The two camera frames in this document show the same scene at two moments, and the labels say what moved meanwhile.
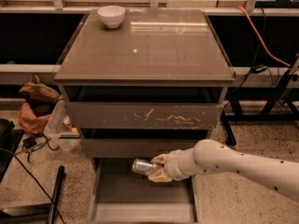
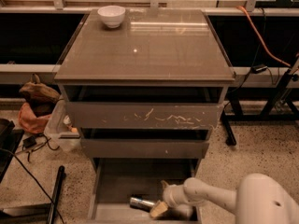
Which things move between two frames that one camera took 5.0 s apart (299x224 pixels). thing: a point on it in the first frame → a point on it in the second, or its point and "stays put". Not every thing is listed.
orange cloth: (30, 121) stays put
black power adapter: (29, 142) stays put
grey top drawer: (142, 107) stays put
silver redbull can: (141, 166) → (143, 204)
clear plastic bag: (59, 130) stays put
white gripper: (172, 165) → (172, 195)
